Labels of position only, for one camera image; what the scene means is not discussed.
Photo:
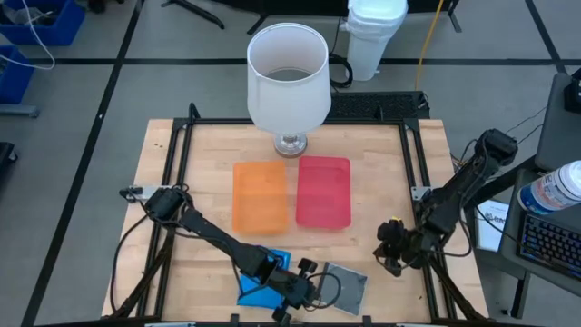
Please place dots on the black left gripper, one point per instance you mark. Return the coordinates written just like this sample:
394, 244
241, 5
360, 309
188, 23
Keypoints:
295, 286

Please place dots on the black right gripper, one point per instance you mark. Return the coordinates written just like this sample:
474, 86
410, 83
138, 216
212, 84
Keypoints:
410, 247

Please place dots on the blue Blu-ray case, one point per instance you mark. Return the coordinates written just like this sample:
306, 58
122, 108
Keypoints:
263, 297

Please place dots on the camouflage print CD jewel case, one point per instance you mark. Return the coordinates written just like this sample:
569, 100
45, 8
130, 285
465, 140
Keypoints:
349, 290

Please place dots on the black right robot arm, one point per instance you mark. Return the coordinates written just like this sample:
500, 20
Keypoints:
454, 191

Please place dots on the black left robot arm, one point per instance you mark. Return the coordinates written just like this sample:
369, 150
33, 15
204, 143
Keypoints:
213, 234

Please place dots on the red translucent plastic bin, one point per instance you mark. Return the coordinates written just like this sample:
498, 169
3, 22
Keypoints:
323, 191

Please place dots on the orange translucent plastic bin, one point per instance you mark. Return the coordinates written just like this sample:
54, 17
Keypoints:
261, 195

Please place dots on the white printed paper sheet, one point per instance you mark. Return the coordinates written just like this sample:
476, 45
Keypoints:
490, 227

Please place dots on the grey desk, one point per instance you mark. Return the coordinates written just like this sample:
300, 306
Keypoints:
508, 236

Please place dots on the black perforated panel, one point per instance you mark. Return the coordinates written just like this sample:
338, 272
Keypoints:
377, 106

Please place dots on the black backlit keyboard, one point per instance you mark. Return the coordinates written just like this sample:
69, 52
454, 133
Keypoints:
551, 245

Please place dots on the white wipes canister blue label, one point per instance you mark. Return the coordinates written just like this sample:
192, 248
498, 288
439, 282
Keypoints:
551, 188

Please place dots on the white shade silver table lamp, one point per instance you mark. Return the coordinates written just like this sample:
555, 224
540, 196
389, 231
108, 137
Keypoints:
288, 100

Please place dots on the grey flat panel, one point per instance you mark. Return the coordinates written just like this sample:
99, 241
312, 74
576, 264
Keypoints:
558, 136

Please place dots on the white trash bin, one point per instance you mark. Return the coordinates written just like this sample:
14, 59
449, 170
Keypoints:
374, 36

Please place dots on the black device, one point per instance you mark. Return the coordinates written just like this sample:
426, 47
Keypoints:
574, 91

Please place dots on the black floor object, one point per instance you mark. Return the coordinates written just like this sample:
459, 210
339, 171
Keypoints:
6, 159

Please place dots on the grey shelf foot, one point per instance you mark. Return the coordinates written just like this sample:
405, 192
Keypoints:
18, 110

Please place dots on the blue plastic storage bin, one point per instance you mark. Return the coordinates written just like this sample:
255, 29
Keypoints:
13, 77
59, 27

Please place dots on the silver mounting bracket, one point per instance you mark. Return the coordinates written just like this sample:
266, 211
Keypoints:
420, 193
145, 191

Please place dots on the black frame clip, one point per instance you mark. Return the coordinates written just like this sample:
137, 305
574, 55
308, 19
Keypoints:
234, 319
367, 320

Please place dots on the black aluminium table frame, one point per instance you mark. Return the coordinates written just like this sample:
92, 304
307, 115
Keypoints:
218, 121

